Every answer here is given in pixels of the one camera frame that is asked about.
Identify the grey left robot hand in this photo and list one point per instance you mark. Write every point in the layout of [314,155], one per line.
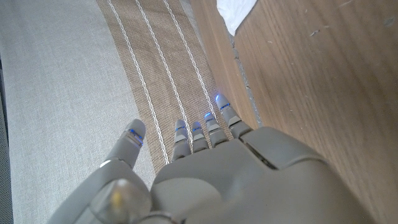
[233,180]

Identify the white cloth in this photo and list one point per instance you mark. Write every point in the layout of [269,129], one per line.
[236,12]

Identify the beige striped curtain backdrop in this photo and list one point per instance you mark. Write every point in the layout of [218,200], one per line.
[62,77]

